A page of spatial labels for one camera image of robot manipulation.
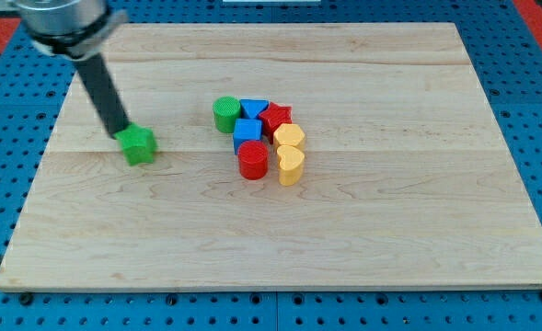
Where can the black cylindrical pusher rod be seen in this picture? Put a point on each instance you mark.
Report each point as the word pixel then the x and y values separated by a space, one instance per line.
pixel 96 79

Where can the green star block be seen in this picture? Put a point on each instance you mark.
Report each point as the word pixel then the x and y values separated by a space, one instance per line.
pixel 138 144

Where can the blue cube block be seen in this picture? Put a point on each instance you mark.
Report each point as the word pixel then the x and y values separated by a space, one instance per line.
pixel 246 130

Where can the red star block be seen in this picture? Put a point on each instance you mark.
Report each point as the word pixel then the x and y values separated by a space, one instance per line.
pixel 273 117

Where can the green cylinder block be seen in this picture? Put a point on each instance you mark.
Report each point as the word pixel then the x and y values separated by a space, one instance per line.
pixel 226 110

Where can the blue triangle block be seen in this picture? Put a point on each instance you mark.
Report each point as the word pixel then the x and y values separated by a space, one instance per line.
pixel 251 108

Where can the red cylinder block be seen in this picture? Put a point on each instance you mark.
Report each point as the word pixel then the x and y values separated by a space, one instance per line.
pixel 253 160

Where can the yellow hexagon block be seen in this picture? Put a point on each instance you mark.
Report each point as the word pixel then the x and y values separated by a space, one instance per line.
pixel 289 134

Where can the wooden board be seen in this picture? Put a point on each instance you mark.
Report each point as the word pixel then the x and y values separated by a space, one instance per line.
pixel 408 183

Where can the yellow heart block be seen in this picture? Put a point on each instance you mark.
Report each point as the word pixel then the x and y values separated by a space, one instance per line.
pixel 291 163

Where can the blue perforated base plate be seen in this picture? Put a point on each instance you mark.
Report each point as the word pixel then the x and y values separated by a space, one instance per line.
pixel 508 60

